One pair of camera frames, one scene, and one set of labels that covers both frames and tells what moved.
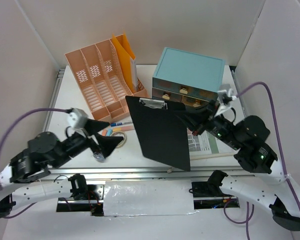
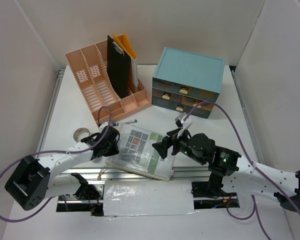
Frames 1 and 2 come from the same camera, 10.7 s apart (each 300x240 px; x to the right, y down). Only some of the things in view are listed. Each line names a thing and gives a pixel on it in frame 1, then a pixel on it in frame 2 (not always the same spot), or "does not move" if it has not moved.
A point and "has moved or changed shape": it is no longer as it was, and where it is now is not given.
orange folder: x=125 y=53 does not move
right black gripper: x=197 y=118 -> x=161 y=147
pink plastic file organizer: x=100 y=77 does not move
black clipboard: x=162 y=132 -> x=119 y=65
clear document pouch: x=206 y=150 has moved or changed shape
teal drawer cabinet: x=185 y=77 does not move
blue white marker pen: x=118 y=123 does not move
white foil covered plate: x=169 y=197 does not move
